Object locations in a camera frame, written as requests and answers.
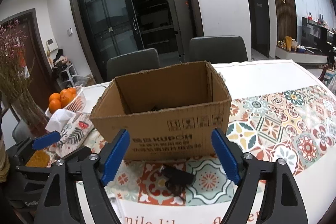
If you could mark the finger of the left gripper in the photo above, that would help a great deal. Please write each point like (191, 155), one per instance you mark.
(72, 162)
(44, 140)

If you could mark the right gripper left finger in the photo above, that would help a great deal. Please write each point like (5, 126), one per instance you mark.
(76, 185)

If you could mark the black charger with cable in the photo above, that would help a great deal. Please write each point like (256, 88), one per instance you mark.
(177, 180)

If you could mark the woven yellow mat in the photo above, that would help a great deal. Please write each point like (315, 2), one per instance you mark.
(39, 159)

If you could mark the floral tissue pouch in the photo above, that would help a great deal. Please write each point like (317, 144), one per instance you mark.
(73, 129)

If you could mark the white basket of oranges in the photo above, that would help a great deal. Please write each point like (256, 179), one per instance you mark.
(72, 99)

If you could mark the white shoe rack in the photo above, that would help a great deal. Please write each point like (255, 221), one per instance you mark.
(66, 76)

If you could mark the patterned tablecloth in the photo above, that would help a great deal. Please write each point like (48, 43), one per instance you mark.
(282, 201)

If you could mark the vase with dried flowers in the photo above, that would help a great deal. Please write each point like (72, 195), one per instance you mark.
(16, 78)

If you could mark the brown cardboard box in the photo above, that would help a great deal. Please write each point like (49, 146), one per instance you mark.
(169, 112)

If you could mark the left grey dining chair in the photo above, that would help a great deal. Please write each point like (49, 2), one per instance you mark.
(132, 63)

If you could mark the grey dining chair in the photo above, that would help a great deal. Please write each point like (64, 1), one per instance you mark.
(218, 49)
(132, 63)

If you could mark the white tv cabinet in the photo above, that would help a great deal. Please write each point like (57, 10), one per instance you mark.
(301, 58)

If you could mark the black glass sliding door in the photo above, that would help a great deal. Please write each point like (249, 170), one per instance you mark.
(112, 29)

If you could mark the right grey dining chair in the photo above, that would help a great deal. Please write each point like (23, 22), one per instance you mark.
(218, 49)

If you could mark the black television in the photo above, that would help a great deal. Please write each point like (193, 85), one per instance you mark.
(315, 37)

